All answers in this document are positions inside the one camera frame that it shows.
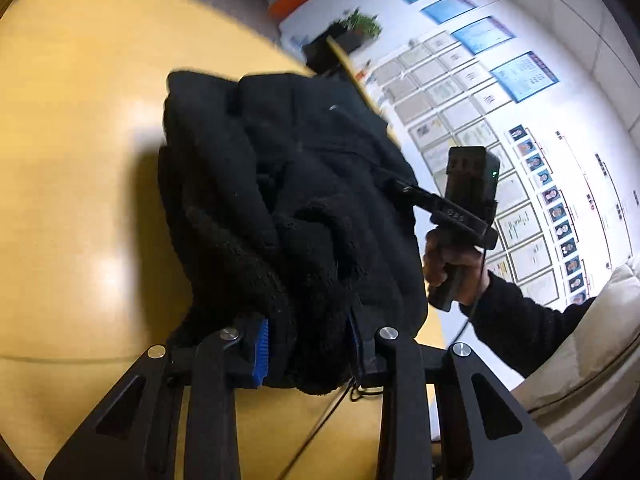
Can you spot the green potted plant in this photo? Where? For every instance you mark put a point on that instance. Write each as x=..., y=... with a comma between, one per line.
x=360, y=22

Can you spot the person's right hand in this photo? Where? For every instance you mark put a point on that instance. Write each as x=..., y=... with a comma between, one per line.
x=434, y=260

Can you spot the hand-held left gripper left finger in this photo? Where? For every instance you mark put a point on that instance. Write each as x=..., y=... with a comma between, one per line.
x=261, y=355

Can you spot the wall of framed notices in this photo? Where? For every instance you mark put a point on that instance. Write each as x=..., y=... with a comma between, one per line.
x=450, y=110

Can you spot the black cabinet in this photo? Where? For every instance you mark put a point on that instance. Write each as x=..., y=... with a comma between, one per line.
x=320, y=55

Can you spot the person's right forearm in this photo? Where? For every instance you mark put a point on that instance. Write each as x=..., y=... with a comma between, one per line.
x=525, y=325

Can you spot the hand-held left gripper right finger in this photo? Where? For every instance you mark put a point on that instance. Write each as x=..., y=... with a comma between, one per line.
x=356, y=347

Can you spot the black fleece zip jacket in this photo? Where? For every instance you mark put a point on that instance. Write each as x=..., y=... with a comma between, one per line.
x=290, y=200

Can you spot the person's beige coat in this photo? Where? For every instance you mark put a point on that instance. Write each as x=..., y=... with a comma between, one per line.
x=590, y=385

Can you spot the narrow wooden side table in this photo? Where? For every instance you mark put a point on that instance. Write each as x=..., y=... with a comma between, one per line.
x=352, y=70

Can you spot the portrait photo wall chart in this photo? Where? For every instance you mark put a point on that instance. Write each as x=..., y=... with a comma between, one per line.
x=550, y=195

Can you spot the row of blue wall posters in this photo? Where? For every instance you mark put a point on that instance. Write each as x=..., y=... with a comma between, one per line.
x=480, y=35

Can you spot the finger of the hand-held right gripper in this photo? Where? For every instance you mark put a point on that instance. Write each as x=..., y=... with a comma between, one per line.
x=412, y=192

